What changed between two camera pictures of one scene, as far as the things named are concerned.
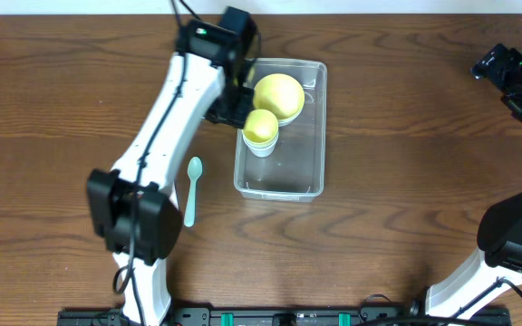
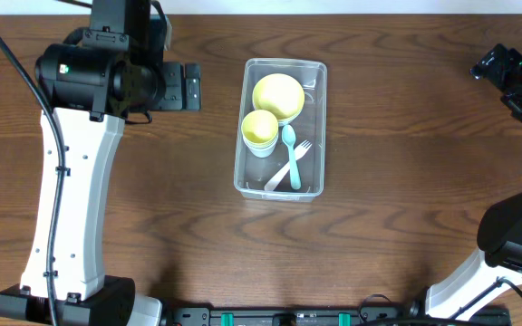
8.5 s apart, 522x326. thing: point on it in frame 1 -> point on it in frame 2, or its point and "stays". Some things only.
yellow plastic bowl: [281, 94] stays
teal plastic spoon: [195, 167] -> [289, 136]
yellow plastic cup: [260, 128] stays
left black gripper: [230, 113] -> [190, 86]
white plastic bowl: [286, 121] stays
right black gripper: [493, 66] stays
